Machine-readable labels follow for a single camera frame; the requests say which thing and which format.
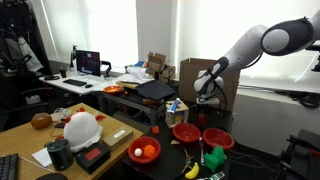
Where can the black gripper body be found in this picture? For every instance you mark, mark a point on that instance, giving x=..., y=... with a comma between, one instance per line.
x=202, y=108

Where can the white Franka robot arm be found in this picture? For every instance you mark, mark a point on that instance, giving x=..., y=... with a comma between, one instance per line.
x=246, y=50

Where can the empty red plastic bowl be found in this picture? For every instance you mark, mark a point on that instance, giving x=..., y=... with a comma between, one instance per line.
x=186, y=132

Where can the large red plastic bowl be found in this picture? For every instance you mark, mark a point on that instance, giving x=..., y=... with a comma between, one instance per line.
x=218, y=138

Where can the small wooden wedge block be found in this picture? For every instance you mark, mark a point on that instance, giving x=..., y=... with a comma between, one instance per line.
x=175, y=142

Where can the small red wedge block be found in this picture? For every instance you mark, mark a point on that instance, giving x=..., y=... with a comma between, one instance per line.
x=155, y=129

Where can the red bowl holding balls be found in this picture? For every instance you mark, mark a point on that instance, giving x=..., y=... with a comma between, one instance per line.
x=143, y=159

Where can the orange bowl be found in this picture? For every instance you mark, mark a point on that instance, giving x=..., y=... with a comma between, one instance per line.
x=112, y=89

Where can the light wooden box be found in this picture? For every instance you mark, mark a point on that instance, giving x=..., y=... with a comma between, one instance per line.
x=176, y=116

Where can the blue and white tube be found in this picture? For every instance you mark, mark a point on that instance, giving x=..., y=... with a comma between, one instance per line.
x=173, y=106

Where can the large cardboard box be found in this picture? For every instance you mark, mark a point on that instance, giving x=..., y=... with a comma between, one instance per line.
x=190, y=78

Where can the green plastic toy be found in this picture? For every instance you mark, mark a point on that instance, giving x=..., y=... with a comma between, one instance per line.
x=215, y=158

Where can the black laptop case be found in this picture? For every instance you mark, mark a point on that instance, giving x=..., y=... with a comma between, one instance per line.
x=155, y=89

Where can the yellow toy banana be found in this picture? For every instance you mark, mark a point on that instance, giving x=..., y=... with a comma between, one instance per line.
x=192, y=171

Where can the orange ball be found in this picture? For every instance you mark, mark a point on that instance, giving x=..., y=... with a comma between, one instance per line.
x=149, y=150

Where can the small open cardboard box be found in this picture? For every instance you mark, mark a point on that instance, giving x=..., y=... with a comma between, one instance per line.
x=156, y=62

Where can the white ball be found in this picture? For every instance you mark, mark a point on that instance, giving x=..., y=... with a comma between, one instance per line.
x=138, y=152

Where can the pile of white papers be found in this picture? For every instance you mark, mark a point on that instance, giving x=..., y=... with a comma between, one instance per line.
x=135, y=75

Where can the tan rectangular box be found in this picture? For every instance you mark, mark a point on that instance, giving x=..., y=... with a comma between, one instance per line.
x=117, y=137

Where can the black box with red top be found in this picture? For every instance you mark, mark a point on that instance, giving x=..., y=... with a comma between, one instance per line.
x=92, y=156

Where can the black computer mouse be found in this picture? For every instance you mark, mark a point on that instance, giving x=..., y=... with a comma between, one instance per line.
x=88, y=86

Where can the white plush toy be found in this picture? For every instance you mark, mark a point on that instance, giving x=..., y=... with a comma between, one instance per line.
x=82, y=130

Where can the black desktop monitor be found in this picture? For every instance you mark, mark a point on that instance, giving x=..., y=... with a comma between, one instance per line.
x=88, y=62

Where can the black desk keyboard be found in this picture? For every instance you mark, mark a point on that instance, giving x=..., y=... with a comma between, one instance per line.
x=75, y=82

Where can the white office desk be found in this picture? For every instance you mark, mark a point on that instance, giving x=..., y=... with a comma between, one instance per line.
x=66, y=87

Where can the clear glass jar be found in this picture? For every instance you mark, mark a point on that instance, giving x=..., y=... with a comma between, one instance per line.
x=61, y=111

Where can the black webcam on tripod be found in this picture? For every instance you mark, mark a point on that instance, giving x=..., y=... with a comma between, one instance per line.
x=73, y=55

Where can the black cylindrical cup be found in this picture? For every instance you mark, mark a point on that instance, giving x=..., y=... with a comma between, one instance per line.
x=60, y=155

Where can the black headset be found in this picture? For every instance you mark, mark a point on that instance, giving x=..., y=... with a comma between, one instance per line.
x=51, y=77

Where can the brown ball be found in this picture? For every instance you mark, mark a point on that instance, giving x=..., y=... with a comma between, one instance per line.
x=41, y=120

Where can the black padded pouch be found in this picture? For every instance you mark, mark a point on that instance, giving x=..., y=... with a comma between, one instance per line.
x=51, y=176

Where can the white paper note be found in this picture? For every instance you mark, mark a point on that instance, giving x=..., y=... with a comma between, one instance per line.
x=41, y=156

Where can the light wooden desk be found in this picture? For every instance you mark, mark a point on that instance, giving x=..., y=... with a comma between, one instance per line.
x=26, y=140

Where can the black swivel chair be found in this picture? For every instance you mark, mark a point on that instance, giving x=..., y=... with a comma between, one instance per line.
x=16, y=110

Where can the white hanging bag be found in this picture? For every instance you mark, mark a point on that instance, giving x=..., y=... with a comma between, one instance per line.
x=25, y=53

